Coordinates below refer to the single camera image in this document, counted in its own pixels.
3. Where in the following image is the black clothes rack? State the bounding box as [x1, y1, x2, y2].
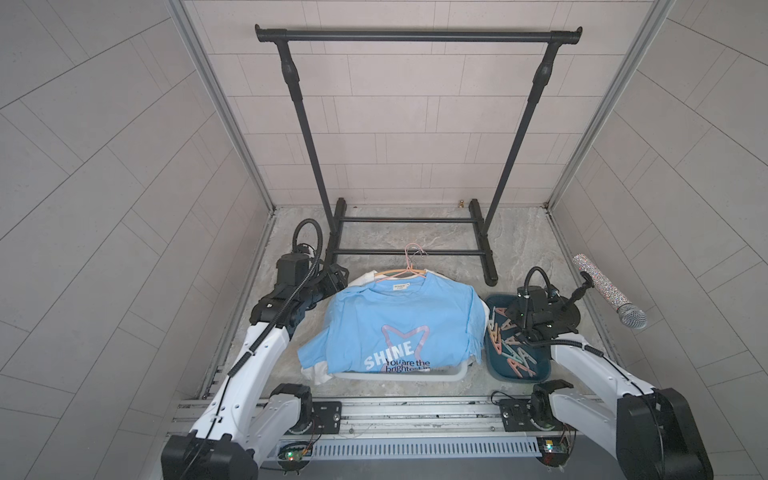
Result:
[248, 26, 586, 286]

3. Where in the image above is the white laundry basket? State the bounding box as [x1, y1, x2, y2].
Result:
[327, 359, 471, 382]

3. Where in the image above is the teal clothespin tray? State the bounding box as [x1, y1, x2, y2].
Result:
[484, 294, 552, 384]

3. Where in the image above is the pink wire hanger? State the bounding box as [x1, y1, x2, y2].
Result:
[374, 242, 427, 282]

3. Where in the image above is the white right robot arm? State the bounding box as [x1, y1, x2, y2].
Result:
[501, 266, 714, 479]

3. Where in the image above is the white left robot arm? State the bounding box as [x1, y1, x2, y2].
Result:
[160, 218, 349, 479]

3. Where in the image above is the light blue t-shirt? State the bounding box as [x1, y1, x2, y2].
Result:
[297, 271, 488, 382]

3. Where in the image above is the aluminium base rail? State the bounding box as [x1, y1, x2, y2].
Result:
[161, 392, 661, 463]

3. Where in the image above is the glitter microphone on stand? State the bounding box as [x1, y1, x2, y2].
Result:
[572, 254, 647, 330]

